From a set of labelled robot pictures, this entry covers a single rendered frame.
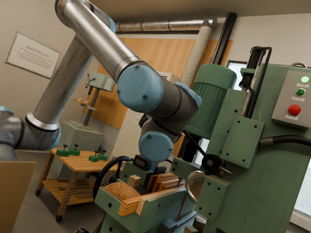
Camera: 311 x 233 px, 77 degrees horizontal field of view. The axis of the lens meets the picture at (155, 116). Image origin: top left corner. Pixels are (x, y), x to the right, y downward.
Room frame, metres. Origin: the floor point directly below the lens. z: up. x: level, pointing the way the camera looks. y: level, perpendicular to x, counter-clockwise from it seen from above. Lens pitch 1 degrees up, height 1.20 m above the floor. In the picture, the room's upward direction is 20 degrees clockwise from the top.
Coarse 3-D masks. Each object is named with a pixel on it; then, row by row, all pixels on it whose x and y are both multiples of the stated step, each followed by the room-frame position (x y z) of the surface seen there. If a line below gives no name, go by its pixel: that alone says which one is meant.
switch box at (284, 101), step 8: (288, 72) 0.60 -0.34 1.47; (296, 72) 0.59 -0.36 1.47; (304, 72) 0.58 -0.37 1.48; (288, 80) 0.60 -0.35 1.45; (296, 80) 0.59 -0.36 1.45; (288, 88) 0.59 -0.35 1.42; (296, 88) 0.58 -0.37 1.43; (304, 88) 0.57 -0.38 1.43; (280, 96) 0.60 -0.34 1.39; (288, 96) 0.59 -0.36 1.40; (296, 96) 0.58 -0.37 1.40; (304, 96) 0.57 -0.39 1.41; (280, 104) 0.60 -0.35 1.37; (288, 104) 0.59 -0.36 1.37; (296, 104) 0.58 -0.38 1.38; (304, 104) 0.57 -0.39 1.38; (280, 112) 0.59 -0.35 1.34; (288, 112) 0.58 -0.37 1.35; (304, 112) 0.56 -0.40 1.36; (272, 120) 0.63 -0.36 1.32; (280, 120) 0.59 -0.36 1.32; (288, 120) 0.58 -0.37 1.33; (296, 120) 0.57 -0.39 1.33; (304, 120) 0.56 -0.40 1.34; (304, 128) 0.58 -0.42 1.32
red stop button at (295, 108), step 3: (291, 105) 0.57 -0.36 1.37; (294, 105) 0.57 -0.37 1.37; (297, 105) 0.57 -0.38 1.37; (288, 108) 0.58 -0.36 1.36; (291, 108) 0.57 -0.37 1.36; (294, 108) 0.57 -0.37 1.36; (297, 108) 0.56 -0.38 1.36; (300, 108) 0.56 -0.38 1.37; (288, 111) 0.58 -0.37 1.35; (291, 111) 0.57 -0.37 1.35; (294, 111) 0.57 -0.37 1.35; (297, 111) 0.56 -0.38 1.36; (294, 114) 0.57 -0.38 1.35
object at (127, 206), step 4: (172, 188) 0.86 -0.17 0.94; (156, 192) 0.75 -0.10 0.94; (140, 196) 0.66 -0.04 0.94; (124, 200) 0.59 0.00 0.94; (128, 200) 0.60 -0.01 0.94; (132, 200) 0.61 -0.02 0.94; (136, 200) 0.62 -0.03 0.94; (124, 204) 0.58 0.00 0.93; (128, 204) 0.58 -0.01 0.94; (132, 204) 0.60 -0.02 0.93; (136, 204) 0.62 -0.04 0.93; (120, 208) 0.58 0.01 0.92; (124, 208) 0.57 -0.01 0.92; (128, 208) 0.59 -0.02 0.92; (132, 208) 0.61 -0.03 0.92; (136, 208) 0.62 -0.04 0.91; (120, 212) 0.58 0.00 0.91; (124, 212) 0.58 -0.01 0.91; (128, 212) 0.59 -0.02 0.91; (132, 212) 0.61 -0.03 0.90
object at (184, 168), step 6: (174, 162) 0.88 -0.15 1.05; (180, 162) 0.87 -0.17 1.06; (186, 162) 0.86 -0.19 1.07; (174, 168) 0.88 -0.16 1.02; (180, 168) 0.86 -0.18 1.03; (186, 168) 0.85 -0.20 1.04; (192, 168) 0.84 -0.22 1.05; (198, 168) 0.83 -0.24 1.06; (174, 174) 0.87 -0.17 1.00; (180, 174) 0.86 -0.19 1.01; (186, 174) 0.85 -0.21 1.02
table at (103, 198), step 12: (120, 180) 0.94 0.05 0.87; (108, 192) 0.70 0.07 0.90; (144, 192) 0.81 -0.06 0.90; (108, 204) 0.68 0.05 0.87; (120, 204) 0.66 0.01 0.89; (180, 204) 0.86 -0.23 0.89; (192, 204) 1.00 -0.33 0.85; (120, 216) 0.65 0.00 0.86; (132, 216) 0.63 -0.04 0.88; (156, 216) 0.68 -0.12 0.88; (168, 216) 0.78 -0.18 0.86; (132, 228) 0.62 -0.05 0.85; (144, 228) 0.63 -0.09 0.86
